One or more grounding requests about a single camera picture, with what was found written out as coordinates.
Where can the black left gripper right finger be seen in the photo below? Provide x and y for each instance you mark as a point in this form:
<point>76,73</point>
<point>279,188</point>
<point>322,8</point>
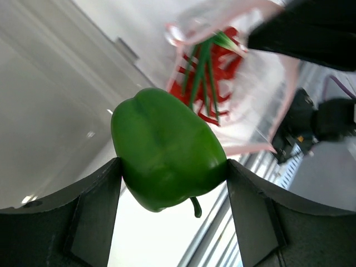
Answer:
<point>276,227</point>

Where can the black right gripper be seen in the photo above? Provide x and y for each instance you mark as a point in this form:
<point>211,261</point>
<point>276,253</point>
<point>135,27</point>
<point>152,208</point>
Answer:
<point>321,32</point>

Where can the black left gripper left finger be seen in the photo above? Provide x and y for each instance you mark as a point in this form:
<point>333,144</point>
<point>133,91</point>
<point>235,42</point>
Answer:
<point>70,227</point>

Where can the clear zip top bag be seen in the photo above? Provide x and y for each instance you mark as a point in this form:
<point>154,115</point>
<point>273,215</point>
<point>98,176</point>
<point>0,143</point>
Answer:
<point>259,91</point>

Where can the green toy bell pepper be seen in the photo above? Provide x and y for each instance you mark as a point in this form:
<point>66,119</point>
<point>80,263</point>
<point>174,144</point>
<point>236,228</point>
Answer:
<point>168,153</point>

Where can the green toy scallion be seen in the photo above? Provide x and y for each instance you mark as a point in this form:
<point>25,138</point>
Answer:
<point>208,72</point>

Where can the clear plastic tray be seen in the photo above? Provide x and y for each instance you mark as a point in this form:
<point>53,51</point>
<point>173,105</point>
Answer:
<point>60,76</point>

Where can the aluminium mounting rail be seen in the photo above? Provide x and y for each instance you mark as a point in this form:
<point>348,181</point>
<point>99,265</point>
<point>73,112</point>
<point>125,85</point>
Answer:
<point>216,243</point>

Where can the white slotted cable duct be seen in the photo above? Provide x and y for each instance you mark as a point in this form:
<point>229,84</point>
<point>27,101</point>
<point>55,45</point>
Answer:
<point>283,175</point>

